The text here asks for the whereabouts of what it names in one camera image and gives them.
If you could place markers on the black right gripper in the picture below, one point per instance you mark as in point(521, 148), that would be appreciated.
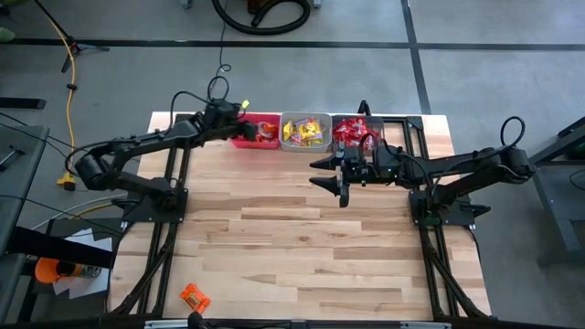
point(375, 176)

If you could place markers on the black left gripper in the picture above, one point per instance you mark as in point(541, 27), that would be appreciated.
point(228, 130)

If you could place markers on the small orange silver candy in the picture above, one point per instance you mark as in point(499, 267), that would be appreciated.
point(260, 133)

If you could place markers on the yellow Sour Patch packet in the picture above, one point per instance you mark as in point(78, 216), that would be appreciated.
point(300, 140)
point(310, 129)

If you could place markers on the plain yellow candy packet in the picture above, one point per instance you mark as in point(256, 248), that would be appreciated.
point(288, 131)

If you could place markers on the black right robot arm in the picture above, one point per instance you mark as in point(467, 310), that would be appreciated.
point(466, 166)

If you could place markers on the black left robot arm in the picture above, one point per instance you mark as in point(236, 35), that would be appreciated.
point(137, 141)

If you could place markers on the yellow tape tag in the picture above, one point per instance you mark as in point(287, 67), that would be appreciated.
point(245, 104)

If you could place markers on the red plastic bin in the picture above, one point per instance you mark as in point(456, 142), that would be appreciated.
point(256, 145)

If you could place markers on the white plastic bin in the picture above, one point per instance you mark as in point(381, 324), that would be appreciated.
point(304, 149)

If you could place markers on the dark grey translucent bin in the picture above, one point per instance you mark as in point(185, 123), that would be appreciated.
point(380, 123)

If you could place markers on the black table clamp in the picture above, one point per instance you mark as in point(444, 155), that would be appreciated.
point(364, 108)

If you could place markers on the large orange Reese's packet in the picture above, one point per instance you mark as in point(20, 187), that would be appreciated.
point(195, 298)

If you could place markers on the black tripod stand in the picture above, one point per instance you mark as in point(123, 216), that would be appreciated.
point(73, 45)

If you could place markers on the black round object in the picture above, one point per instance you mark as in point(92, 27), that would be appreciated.
point(195, 321)

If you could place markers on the black padded bar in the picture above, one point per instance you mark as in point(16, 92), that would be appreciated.
point(59, 247)

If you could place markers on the black flat floor bar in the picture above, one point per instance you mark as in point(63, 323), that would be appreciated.
point(23, 103)

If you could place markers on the grey metal table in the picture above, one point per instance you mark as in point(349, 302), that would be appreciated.
point(23, 173)

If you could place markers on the white paper sheets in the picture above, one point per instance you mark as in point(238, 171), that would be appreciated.
point(87, 285)

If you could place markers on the orange black tool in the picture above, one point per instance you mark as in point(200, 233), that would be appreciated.
point(48, 270)

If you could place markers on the dark grey workbench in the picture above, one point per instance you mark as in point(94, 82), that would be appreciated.
point(557, 205)

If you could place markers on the green object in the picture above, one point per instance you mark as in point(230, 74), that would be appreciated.
point(5, 34)

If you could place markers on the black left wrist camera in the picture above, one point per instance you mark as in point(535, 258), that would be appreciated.
point(221, 109)

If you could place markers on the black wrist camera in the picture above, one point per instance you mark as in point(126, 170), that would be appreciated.
point(354, 157)
point(221, 109)

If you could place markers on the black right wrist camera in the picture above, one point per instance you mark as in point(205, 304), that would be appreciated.
point(354, 157)

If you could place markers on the black aluminium table frame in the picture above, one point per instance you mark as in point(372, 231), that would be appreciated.
point(413, 122)

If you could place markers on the silver metal bracket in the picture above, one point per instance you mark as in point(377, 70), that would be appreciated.
point(170, 324)
point(425, 325)

